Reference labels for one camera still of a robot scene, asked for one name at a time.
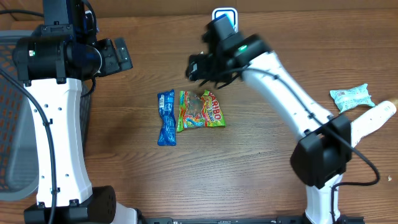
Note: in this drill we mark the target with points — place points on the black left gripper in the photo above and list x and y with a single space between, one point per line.
107 46

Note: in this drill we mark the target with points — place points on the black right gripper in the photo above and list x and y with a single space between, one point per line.
196 68

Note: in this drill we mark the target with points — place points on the green Haribo gummy bag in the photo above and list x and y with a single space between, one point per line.
199 112

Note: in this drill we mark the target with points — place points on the blue snack packet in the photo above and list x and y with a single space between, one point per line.
166 112

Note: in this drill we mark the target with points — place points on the teal snack packet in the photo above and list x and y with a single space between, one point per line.
348 99

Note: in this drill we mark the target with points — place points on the white tube with gold cap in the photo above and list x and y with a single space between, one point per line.
372 120

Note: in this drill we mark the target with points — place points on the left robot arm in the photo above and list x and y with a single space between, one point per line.
52 65

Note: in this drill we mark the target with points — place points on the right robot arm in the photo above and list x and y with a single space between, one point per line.
323 141

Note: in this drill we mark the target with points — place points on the white barcode scanner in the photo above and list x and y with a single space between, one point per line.
230 12

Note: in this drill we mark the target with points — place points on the grey plastic mesh basket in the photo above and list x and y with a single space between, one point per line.
19 163

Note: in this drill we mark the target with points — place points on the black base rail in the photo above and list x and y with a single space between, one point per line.
278 220

